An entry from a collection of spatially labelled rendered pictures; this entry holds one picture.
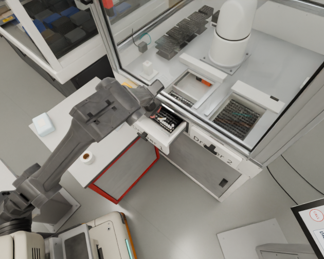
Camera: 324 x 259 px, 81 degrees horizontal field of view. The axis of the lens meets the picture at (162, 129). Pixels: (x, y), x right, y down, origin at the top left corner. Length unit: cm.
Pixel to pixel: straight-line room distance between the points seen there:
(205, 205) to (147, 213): 51
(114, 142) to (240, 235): 123
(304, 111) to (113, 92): 50
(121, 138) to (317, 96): 96
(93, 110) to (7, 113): 265
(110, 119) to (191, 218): 151
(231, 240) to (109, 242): 92
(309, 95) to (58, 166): 63
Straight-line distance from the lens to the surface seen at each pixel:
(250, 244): 184
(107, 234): 158
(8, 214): 73
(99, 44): 164
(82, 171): 120
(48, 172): 54
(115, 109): 39
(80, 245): 81
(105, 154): 119
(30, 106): 288
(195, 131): 100
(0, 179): 145
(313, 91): 61
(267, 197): 199
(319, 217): 92
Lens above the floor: 179
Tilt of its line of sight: 59 degrees down
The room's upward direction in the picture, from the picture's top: 7 degrees counter-clockwise
